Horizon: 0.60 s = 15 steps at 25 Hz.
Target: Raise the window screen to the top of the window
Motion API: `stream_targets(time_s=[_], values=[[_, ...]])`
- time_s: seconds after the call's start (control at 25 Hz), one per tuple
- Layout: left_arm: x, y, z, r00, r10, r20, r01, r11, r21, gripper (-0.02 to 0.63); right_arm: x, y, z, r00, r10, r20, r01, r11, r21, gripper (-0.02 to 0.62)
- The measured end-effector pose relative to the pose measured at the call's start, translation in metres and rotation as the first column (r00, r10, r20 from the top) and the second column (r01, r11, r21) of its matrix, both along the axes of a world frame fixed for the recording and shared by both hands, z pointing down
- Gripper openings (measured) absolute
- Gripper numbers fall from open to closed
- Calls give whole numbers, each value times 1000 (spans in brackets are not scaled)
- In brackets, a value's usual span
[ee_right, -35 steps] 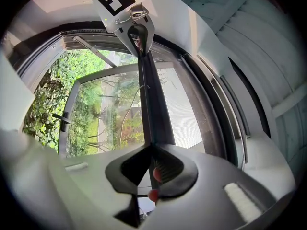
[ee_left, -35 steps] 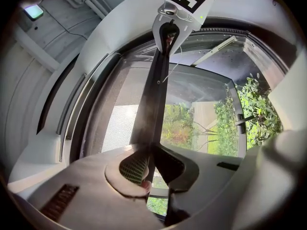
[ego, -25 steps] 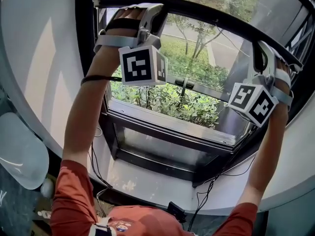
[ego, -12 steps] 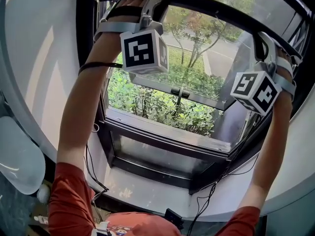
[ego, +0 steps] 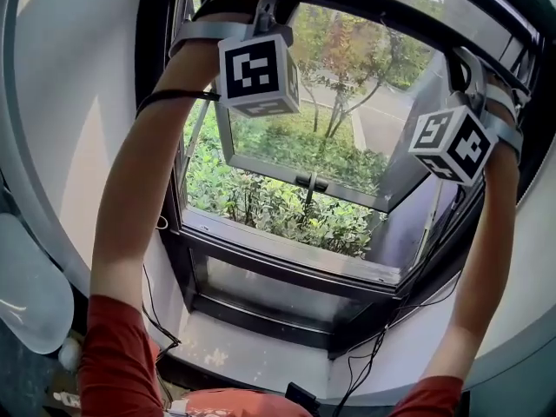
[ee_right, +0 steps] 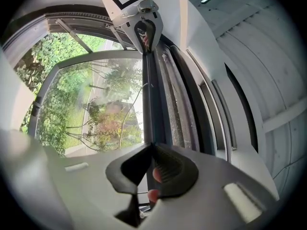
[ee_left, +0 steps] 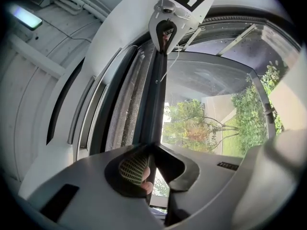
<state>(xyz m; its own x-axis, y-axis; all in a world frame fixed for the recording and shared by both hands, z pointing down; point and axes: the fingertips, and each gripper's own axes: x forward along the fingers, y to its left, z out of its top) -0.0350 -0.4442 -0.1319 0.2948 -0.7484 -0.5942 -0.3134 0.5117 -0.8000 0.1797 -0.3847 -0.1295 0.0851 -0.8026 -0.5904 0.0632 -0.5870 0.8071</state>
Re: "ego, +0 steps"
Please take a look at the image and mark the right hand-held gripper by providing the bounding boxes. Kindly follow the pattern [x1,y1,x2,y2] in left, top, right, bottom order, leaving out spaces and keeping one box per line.
[407,45,526,187]

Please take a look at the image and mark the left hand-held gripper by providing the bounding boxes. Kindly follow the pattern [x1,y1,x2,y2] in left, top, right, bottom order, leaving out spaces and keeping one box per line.
[168,0,301,119]

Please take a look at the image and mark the dark-framed glass window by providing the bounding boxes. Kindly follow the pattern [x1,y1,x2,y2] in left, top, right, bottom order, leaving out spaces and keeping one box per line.
[171,0,535,103]

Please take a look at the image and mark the person's left forearm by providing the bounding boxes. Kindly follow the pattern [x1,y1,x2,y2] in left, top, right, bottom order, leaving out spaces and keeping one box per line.
[89,36,222,325]

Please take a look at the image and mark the person's right forearm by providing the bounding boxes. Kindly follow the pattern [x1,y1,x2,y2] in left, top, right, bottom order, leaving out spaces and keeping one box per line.
[419,139,522,386]

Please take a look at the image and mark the open glass window sash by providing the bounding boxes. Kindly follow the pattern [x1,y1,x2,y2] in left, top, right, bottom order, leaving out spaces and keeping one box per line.
[215,2,461,215]

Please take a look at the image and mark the person's right hand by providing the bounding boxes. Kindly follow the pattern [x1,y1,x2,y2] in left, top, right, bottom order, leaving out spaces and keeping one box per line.
[485,72,530,133]

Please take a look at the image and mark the green shrubs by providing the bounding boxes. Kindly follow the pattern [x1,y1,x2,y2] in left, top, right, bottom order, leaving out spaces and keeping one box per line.
[182,0,435,260]

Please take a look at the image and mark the black waist controller box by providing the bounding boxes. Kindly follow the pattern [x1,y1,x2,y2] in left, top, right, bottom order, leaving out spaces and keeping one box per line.
[284,382,321,417]

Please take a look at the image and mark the white oval bathtub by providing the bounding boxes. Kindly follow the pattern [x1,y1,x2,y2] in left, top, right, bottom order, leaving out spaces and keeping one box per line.
[0,213,75,355]

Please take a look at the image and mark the person's red shirt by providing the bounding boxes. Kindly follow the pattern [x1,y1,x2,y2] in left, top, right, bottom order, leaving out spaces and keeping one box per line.
[77,293,464,417]

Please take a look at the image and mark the white soft bundle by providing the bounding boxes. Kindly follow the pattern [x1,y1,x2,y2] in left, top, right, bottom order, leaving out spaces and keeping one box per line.
[58,336,83,371]

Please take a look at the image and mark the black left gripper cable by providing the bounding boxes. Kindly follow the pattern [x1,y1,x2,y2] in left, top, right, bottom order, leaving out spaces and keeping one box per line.
[135,88,222,364]

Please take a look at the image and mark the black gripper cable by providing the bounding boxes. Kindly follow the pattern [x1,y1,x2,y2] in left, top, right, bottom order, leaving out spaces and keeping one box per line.
[332,184,464,417]
[135,88,222,364]

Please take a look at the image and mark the black window handle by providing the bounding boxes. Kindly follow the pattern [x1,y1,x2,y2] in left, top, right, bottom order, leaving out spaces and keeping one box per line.
[295,171,330,208]

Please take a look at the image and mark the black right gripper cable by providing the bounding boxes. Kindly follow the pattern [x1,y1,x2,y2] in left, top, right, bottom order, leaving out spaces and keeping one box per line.
[332,184,464,417]

